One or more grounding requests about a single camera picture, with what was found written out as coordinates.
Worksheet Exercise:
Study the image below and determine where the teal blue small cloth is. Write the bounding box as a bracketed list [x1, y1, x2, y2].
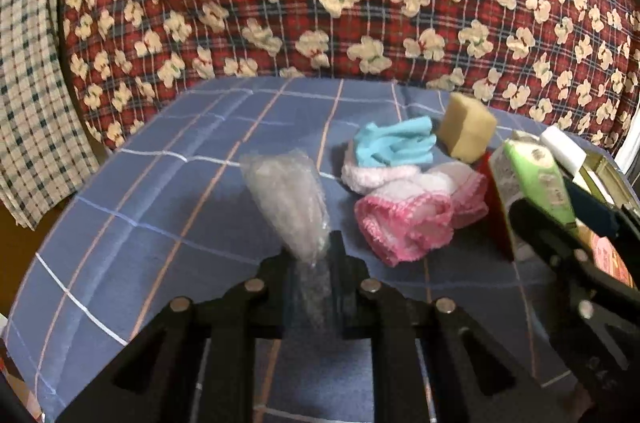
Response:
[352, 116, 437, 168]

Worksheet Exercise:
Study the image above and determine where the yellow sponge block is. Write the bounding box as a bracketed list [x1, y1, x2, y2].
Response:
[436, 93, 498, 164]

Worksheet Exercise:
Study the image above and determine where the white foam sponge block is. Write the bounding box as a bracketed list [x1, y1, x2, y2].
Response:
[539, 125, 587, 177]

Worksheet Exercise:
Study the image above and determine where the clear bubble wrap bag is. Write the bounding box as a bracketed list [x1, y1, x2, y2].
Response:
[241, 150, 333, 331]

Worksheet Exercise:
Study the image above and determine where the red gold fabric pouch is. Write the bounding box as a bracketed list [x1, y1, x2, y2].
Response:
[475, 149, 514, 263]

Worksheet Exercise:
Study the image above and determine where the red plaid bear quilt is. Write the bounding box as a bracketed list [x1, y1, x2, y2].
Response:
[62, 0, 639, 151]

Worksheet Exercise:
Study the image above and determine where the gold round tin lid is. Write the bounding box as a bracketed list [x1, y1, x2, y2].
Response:
[579, 226, 636, 289]

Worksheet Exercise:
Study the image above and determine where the gold rectangular tin box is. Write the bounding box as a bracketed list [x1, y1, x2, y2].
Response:
[574, 150, 639, 210]

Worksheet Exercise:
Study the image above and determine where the green checked cream cloth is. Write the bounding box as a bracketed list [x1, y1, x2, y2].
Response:
[1, 0, 99, 229]

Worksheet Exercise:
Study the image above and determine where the blue plaid bed sheet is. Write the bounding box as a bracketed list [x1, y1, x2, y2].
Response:
[6, 78, 576, 421]

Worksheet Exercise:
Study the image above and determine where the pink white small towel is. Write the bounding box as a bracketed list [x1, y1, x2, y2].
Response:
[341, 144, 488, 267]

